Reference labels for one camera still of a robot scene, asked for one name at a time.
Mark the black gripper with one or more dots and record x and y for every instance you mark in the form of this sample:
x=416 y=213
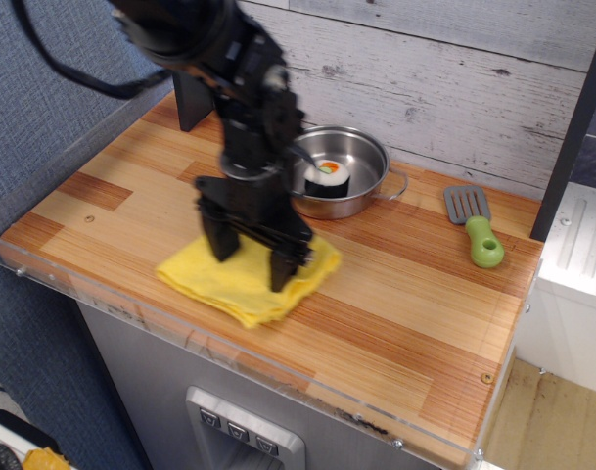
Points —
x=260 y=208

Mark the yellow cloth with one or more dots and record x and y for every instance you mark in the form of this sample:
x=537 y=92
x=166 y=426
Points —
x=239 y=286

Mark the stainless steel pot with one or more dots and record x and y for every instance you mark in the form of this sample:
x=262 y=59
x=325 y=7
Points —
x=349 y=171

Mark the toy sushi roll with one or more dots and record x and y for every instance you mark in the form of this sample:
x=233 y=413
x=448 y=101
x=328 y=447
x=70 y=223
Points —
x=327 y=179

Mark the silver cabinet with dispenser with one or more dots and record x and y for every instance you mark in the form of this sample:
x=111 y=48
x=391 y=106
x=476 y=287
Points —
x=191 y=412

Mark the grey spatula green handle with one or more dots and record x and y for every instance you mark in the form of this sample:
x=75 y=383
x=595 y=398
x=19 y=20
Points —
x=467 y=206

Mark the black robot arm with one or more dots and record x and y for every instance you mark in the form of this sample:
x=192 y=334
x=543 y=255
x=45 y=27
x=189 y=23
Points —
x=218 y=44

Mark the yellow object at corner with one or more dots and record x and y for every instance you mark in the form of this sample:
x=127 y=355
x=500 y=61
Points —
x=45 y=459

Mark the white toy sink unit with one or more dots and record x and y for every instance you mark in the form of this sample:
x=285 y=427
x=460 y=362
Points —
x=557 y=331

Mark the black right post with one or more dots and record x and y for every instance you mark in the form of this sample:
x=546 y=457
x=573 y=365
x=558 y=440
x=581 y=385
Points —
x=582 y=115

